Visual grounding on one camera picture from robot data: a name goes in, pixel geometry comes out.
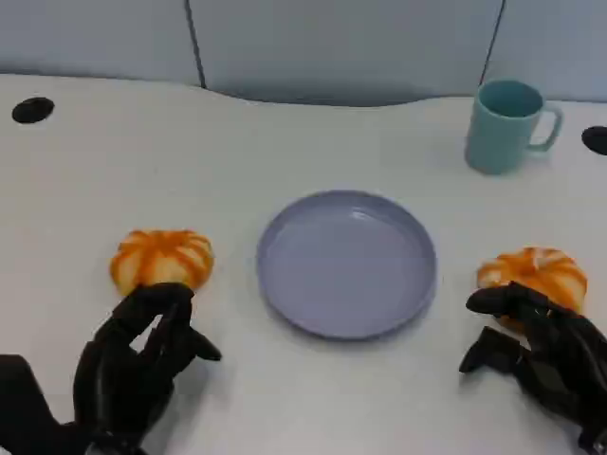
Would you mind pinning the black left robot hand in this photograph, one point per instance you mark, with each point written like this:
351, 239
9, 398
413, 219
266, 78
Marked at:
118, 374

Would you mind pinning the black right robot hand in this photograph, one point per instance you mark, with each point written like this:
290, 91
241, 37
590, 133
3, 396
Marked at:
564, 360

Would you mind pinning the orange and white bread roll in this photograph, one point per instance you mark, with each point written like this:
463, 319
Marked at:
545, 272
161, 258

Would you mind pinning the pale green mug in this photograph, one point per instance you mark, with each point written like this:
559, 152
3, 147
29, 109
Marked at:
500, 137

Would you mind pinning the lilac plate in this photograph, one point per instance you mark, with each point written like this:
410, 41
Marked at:
346, 265

